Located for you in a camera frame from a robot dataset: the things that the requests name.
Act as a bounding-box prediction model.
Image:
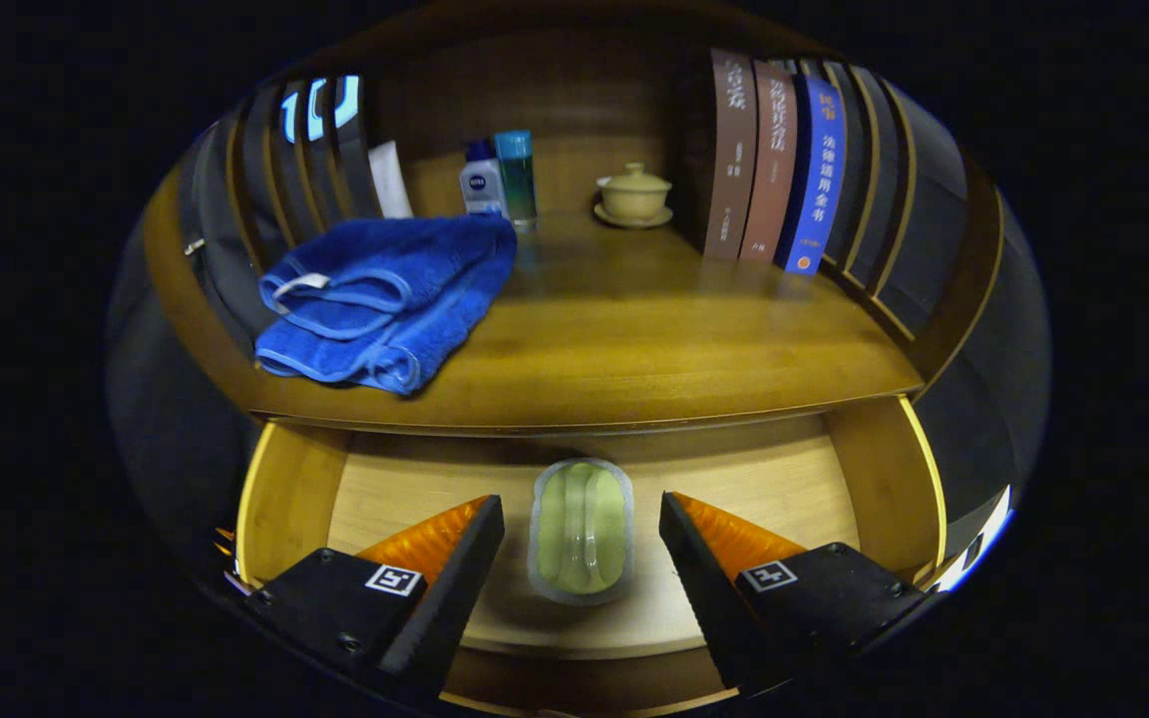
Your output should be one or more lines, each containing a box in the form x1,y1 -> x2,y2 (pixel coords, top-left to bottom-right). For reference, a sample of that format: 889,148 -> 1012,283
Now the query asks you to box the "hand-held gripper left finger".
245,494 -> 506,699

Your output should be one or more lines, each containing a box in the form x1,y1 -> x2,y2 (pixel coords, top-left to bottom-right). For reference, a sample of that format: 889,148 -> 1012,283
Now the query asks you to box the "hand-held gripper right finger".
659,491 -> 930,697

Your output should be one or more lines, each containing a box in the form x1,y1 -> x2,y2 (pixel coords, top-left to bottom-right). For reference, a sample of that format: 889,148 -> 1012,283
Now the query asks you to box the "wooden drawer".
235,396 -> 950,717

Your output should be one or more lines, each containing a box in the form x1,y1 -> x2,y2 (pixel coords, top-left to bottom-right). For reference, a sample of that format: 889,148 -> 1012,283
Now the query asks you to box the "wooden countertop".
151,209 -> 925,435

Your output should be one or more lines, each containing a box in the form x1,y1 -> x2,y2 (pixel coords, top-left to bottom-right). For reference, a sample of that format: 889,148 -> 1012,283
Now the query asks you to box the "wooden cabinet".
141,0 -> 1004,440

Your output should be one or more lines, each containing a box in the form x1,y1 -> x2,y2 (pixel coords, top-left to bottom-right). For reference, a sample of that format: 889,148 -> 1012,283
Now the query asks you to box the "blue folded towel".
253,212 -> 519,397

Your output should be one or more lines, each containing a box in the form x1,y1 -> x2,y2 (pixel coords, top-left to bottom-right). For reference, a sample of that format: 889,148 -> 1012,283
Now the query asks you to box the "beige lidded teacup with saucer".
593,163 -> 675,230

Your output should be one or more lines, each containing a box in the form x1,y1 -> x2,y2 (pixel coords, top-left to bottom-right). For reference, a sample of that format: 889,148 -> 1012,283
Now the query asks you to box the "white bottle with blue cap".
459,139 -> 508,218

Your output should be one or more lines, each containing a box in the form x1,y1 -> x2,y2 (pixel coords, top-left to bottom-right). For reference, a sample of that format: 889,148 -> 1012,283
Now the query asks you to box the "white tube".
368,141 -> 415,220

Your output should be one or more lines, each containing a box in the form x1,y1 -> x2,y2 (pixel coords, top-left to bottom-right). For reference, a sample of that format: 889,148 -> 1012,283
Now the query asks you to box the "teal bottle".
494,130 -> 538,232

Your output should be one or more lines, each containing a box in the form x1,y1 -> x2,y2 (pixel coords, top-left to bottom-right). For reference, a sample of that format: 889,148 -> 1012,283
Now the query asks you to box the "blue book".
774,75 -> 847,276

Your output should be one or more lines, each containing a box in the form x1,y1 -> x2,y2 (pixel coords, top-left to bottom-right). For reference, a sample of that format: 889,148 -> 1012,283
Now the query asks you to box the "reddish brown book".
739,60 -> 799,264

